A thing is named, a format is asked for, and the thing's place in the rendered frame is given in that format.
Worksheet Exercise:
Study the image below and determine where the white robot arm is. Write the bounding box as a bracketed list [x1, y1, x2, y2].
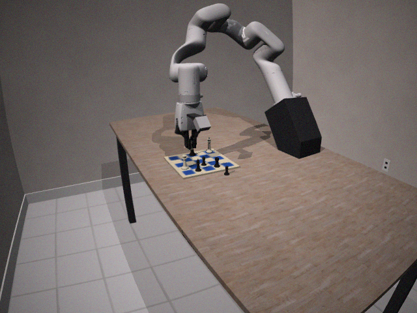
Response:
[169, 3, 302, 132]

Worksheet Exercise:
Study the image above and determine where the white chess king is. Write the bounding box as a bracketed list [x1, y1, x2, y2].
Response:
[207, 137, 212, 153]

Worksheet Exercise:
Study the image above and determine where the blue and cream chessboard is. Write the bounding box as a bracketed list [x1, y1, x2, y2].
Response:
[164, 149, 240, 179]

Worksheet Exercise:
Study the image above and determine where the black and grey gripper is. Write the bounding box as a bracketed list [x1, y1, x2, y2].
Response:
[175, 101, 204, 149]

